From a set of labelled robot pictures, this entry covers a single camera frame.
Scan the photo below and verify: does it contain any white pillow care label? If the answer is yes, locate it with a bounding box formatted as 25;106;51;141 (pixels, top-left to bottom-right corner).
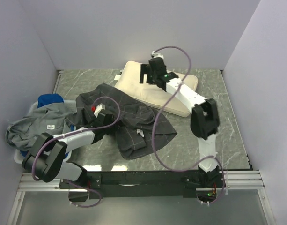
114;72;122;81

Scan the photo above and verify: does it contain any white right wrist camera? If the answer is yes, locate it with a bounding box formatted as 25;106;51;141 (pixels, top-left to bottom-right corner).
151;51;164;59

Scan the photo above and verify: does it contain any cream white pillow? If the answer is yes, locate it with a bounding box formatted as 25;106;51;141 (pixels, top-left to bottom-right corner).
114;61;198;117

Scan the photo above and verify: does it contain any dark grey checked pillowcase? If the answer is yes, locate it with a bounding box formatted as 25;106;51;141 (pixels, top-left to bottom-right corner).
66;83;177;160

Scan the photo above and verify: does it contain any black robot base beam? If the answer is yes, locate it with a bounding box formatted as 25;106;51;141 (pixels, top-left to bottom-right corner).
59;170;225;199

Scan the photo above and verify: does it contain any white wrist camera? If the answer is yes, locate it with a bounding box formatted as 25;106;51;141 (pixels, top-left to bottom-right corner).
151;51;164;59
91;104;105;117

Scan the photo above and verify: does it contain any aluminium frame rail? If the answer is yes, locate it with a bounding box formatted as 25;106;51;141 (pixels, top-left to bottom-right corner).
7;171;277;225

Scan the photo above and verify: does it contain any white pillowcase label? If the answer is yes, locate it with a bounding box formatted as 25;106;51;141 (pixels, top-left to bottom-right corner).
136;129;144;138

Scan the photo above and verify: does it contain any white plastic laundry basket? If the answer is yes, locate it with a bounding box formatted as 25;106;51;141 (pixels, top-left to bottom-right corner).
14;99;80;165

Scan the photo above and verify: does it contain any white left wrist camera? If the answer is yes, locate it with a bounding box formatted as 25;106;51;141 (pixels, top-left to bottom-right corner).
91;104;105;117

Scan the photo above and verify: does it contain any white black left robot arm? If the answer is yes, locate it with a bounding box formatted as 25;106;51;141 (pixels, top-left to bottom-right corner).
22;110;120;188

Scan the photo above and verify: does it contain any grey button shirt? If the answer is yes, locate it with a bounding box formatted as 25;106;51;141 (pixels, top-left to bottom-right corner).
5;103;76;151

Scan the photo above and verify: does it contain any blue garment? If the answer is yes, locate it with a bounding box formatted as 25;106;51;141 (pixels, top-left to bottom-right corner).
20;94;74;157

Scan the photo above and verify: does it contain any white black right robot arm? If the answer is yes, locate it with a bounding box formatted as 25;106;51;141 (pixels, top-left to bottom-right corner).
140;57;220;187

